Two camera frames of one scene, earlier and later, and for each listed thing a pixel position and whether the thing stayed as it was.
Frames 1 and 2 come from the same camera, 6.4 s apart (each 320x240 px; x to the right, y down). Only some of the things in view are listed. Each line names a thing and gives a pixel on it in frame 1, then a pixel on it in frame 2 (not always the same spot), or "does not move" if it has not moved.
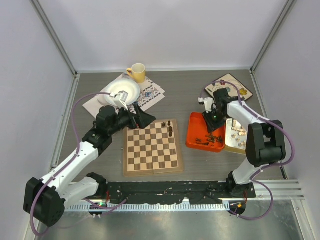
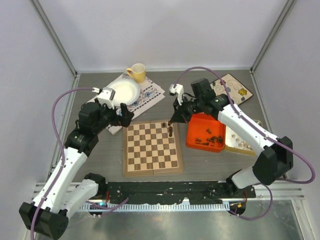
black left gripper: [143, 119] → [126, 115]
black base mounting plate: [196, 192] does not move
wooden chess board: [155, 149] does not move
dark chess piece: [170, 130] does not move
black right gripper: [212, 125] → [180, 115]
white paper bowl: [125, 85] does not move
